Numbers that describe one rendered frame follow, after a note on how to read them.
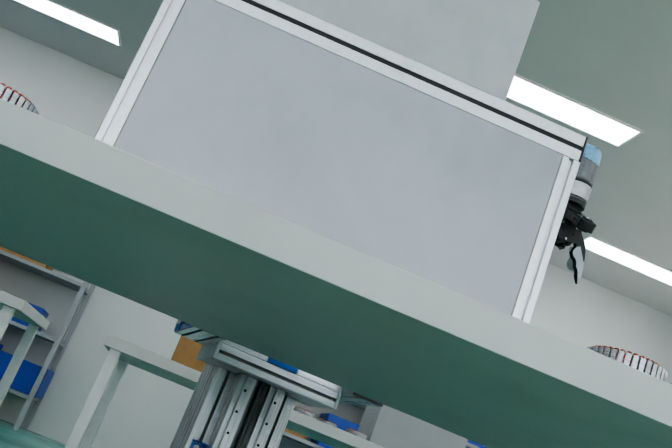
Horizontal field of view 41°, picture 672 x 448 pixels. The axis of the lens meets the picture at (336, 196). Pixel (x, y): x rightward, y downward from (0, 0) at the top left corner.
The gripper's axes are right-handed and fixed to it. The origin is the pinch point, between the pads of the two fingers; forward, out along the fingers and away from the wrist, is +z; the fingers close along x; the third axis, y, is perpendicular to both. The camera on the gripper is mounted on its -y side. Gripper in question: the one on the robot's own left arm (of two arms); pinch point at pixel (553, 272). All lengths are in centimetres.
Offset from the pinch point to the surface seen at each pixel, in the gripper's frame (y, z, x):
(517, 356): -95, 44, 51
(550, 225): -74, 19, 41
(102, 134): -66, 34, 107
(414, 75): -71, 6, 69
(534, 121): -74, 5, 49
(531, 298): -75, 31, 41
